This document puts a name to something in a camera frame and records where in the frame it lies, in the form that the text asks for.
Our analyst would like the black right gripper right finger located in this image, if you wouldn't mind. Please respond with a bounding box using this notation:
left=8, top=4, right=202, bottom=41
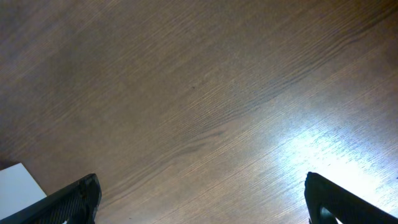
left=304, top=172, right=397, bottom=224

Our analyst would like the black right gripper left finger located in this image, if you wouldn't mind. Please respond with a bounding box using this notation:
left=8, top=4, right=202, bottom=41
left=1, top=174, right=102, bottom=224

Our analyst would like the white cardboard box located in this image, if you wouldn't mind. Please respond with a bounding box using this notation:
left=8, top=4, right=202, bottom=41
left=0, top=163, right=47, bottom=219

